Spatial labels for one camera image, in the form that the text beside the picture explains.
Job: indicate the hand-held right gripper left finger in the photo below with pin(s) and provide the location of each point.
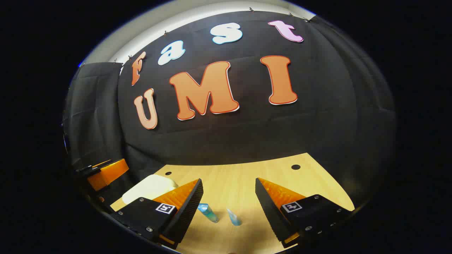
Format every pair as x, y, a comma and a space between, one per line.
187, 211

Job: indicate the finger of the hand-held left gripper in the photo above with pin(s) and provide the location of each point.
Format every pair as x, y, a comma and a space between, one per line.
88, 170
107, 175

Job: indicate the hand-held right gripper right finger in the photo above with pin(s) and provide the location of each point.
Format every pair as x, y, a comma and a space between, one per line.
268, 211

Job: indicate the pale blue skin care tube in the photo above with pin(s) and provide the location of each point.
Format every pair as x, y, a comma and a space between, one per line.
234, 218

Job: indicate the pale yellow suitcase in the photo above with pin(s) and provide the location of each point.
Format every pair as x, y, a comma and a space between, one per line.
148, 188

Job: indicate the black backdrop cloth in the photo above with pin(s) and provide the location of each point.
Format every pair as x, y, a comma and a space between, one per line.
229, 141

